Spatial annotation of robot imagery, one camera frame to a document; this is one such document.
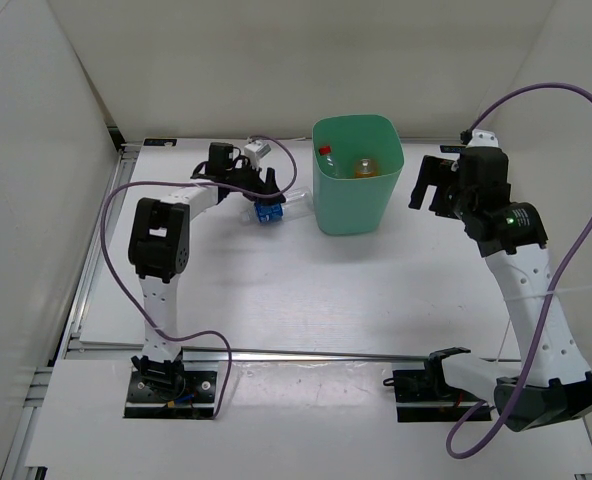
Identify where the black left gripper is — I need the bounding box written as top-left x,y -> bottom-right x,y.
226,156 -> 286,207

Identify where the blue label clear bottle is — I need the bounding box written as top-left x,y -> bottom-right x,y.
239,187 -> 314,225

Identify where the red label water bottle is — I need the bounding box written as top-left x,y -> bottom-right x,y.
318,145 -> 345,179

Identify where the orange juice bottle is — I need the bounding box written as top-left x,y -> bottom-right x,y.
353,158 -> 380,179

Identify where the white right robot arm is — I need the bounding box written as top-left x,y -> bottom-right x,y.
409,129 -> 592,432

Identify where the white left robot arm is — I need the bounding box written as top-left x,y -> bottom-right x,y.
128,138 -> 285,400

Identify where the green plastic bin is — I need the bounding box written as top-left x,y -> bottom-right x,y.
312,114 -> 404,236

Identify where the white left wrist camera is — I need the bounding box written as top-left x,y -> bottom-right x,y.
243,139 -> 271,170

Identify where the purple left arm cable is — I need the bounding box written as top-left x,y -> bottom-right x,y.
100,133 -> 298,420

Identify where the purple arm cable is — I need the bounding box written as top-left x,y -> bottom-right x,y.
100,133 -> 298,420
447,82 -> 592,460

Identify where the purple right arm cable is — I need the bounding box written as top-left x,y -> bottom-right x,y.
447,82 -> 592,460

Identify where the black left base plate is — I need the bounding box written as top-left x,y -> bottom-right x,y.
123,356 -> 218,420

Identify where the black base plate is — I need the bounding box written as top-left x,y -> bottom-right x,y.
123,356 -> 218,420
382,369 -> 479,423

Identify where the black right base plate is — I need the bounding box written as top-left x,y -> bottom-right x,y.
382,369 -> 479,423

